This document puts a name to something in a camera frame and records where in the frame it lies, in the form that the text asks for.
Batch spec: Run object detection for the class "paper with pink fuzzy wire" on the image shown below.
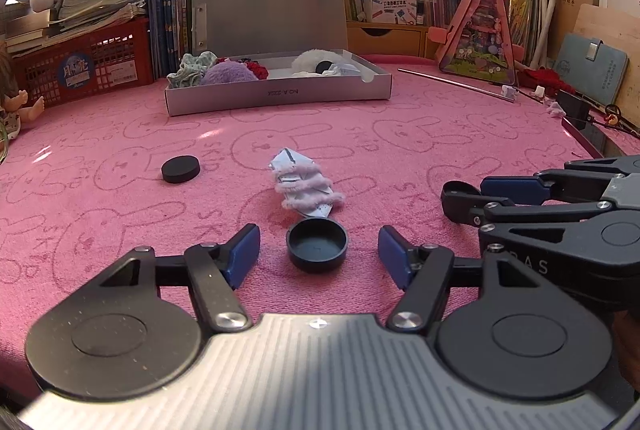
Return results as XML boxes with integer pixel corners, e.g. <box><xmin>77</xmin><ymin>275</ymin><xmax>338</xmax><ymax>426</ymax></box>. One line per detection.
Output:
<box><xmin>269</xmin><ymin>148</ymin><xmax>345</xmax><ymax>219</ymax></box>

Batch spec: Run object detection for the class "red crocheted bow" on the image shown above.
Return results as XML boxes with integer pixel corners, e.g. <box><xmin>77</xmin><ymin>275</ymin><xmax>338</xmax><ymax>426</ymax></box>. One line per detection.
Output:
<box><xmin>216</xmin><ymin>58</ymin><xmax>269</xmax><ymax>80</ymax></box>

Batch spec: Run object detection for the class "purple fluffy plush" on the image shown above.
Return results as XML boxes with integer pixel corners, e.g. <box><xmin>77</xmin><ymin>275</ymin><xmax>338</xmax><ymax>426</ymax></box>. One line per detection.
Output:
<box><xmin>201</xmin><ymin>60</ymin><xmax>258</xmax><ymax>85</ymax></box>

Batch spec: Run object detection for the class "green crocheted fabric piece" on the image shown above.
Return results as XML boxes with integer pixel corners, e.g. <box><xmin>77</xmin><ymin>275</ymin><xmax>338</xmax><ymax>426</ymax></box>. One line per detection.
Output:
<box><xmin>167</xmin><ymin>50</ymin><xmax>217</xmax><ymax>88</ymax></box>

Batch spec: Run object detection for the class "white fluffy plush ball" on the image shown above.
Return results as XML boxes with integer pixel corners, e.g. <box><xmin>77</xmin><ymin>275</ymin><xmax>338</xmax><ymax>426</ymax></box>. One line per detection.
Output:
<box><xmin>292</xmin><ymin>49</ymin><xmax>344</xmax><ymax>74</ymax></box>

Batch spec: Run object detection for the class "black round lid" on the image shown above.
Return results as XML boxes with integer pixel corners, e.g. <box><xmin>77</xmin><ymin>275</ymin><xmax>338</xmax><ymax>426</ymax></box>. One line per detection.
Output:
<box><xmin>314</xmin><ymin>60</ymin><xmax>333</xmax><ymax>74</ymax></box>

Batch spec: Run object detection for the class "black round cap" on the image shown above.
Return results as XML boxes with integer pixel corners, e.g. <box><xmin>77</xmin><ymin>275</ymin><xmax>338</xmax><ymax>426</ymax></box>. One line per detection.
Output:
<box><xmin>286</xmin><ymin>217</ymin><xmax>348</xmax><ymax>274</ymax></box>

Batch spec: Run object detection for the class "black round puck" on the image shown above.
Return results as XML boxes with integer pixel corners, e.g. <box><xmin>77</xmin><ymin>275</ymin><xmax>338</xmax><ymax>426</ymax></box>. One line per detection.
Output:
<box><xmin>160</xmin><ymin>156</ymin><xmax>201</xmax><ymax>184</ymax></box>

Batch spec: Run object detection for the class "red fabric item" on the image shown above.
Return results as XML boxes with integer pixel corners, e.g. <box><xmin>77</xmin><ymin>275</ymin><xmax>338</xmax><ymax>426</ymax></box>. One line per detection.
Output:
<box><xmin>518</xmin><ymin>68</ymin><xmax>575</xmax><ymax>98</ymax></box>

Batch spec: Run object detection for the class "blue notebook with clasp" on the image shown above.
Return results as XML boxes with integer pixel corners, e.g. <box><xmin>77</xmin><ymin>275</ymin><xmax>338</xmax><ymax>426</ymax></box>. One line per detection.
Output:
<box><xmin>553</xmin><ymin>33</ymin><xmax>628</xmax><ymax>106</ymax></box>

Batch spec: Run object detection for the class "pink triangular toy house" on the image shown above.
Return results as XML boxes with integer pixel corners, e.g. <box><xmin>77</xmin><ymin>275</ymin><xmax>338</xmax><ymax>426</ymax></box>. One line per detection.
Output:
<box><xmin>428</xmin><ymin>0</ymin><xmax>524</xmax><ymax>85</ymax></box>

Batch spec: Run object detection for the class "metal rod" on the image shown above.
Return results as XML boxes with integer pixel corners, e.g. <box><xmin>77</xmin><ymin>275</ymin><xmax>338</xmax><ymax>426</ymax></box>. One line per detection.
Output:
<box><xmin>397</xmin><ymin>68</ymin><xmax>515</xmax><ymax>102</ymax></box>

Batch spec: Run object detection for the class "wooden board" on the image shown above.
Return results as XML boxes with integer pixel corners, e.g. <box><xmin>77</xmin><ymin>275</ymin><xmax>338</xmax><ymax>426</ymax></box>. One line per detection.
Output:
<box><xmin>548</xmin><ymin>0</ymin><xmax>639</xmax><ymax>125</ymax></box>

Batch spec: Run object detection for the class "wooden drawer organizer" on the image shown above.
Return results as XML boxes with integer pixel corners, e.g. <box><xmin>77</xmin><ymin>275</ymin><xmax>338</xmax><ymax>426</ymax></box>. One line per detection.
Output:
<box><xmin>347</xmin><ymin>21</ymin><xmax>437</xmax><ymax>59</ymax></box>

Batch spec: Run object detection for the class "red plastic basket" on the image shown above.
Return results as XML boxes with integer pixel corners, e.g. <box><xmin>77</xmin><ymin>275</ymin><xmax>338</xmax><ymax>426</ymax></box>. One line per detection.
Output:
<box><xmin>13</xmin><ymin>18</ymin><xmax>153</xmax><ymax>107</ymax></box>

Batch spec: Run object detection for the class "label printer box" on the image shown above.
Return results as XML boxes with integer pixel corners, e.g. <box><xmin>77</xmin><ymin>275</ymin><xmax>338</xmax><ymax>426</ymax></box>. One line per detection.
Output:
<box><xmin>363</xmin><ymin>0</ymin><xmax>416</xmax><ymax>26</ymax></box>

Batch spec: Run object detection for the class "grey cardboard file box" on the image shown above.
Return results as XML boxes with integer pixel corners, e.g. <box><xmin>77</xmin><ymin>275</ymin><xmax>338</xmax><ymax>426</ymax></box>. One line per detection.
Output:
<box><xmin>165</xmin><ymin>0</ymin><xmax>392</xmax><ymax>117</ymax></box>

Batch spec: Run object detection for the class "row of upright blue books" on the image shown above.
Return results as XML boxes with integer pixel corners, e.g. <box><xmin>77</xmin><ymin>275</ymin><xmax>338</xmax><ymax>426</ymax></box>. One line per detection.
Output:
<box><xmin>146</xmin><ymin>0</ymin><xmax>193</xmax><ymax>78</ymax></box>

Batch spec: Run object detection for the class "brown haired doll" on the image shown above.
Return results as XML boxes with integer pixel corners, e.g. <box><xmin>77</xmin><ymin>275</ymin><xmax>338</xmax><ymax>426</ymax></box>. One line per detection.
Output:
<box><xmin>0</xmin><ymin>41</ymin><xmax>46</xmax><ymax>148</ymax></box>

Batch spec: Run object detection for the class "stack of books on basket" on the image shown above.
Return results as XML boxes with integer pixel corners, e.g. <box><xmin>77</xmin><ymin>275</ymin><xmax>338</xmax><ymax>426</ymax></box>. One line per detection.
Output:
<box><xmin>1</xmin><ymin>0</ymin><xmax>146</xmax><ymax>54</ymax></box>

